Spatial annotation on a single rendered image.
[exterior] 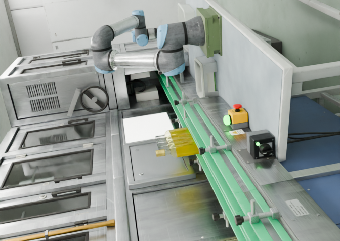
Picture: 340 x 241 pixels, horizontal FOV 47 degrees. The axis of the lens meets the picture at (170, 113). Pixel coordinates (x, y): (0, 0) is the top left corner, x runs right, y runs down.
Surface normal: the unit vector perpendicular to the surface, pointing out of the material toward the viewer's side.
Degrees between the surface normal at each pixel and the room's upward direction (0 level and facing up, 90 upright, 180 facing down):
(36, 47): 90
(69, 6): 90
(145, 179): 90
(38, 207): 90
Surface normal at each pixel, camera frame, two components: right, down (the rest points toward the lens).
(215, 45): 0.17, 0.48
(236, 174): -0.11, -0.92
